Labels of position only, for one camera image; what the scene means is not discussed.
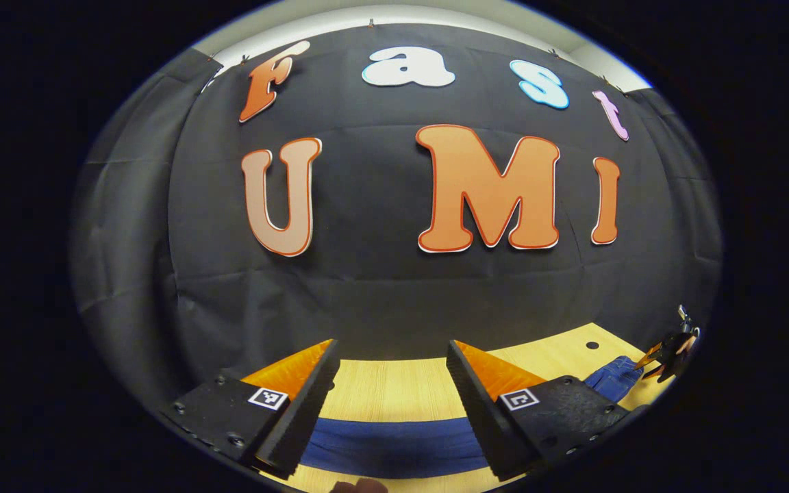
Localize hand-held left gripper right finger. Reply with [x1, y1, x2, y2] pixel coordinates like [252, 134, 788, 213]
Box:
[445, 339, 649, 482]

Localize blue denim jeans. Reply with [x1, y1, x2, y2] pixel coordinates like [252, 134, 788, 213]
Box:
[299, 355, 645, 480]

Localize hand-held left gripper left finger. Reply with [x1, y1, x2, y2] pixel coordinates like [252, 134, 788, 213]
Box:
[160, 338, 342, 480]

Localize black backdrop cloth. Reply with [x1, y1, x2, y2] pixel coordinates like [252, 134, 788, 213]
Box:
[69, 24, 723, 412]

